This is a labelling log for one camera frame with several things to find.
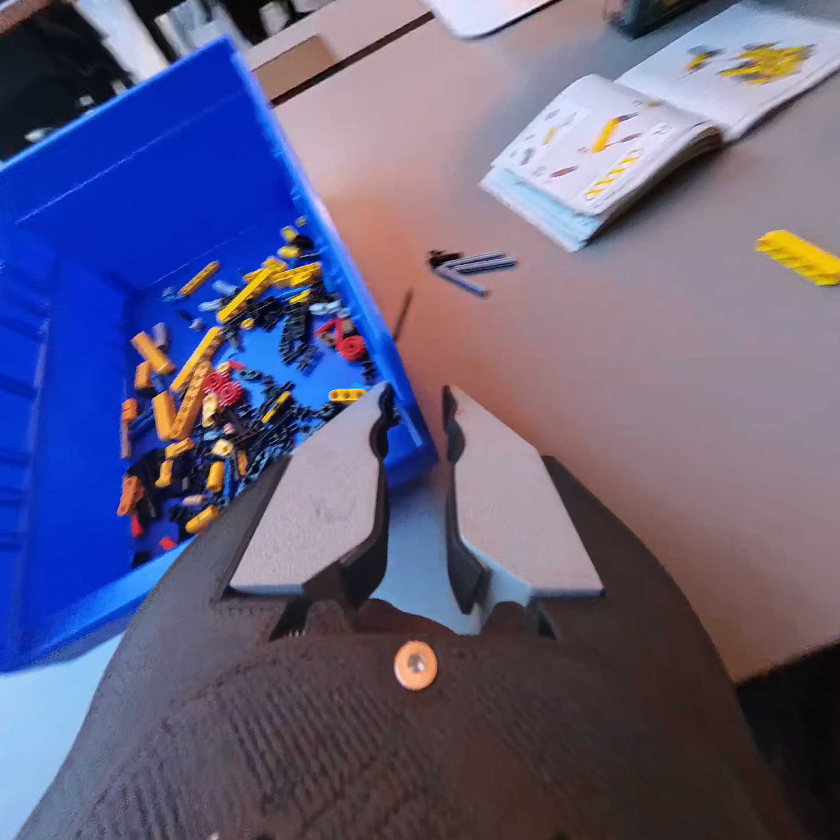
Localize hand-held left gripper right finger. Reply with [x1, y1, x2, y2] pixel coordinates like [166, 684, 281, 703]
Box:
[441, 385, 605, 618]

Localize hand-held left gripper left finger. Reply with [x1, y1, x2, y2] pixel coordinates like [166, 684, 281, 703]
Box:
[228, 382, 398, 610]

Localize pile of lego pieces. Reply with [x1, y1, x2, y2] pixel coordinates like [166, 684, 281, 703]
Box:
[117, 217, 401, 568]

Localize blue plastic bin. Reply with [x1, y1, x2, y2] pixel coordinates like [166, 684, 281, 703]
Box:
[0, 36, 439, 673]

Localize lego instruction booklet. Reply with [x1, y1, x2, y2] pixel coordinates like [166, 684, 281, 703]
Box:
[479, 0, 840, 253]

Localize yellow lego beam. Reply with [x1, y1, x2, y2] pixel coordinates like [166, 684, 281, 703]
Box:
[755, 230, 840, 287]

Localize black lego set box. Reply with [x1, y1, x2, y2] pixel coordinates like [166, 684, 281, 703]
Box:
[607, 0, 710, 39]

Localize wooden document stand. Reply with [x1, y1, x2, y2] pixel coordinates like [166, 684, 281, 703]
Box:
[420, 0, 559, 39]

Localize grey table cable cover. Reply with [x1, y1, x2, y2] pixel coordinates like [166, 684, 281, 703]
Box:
[251, 34, 340, 101]

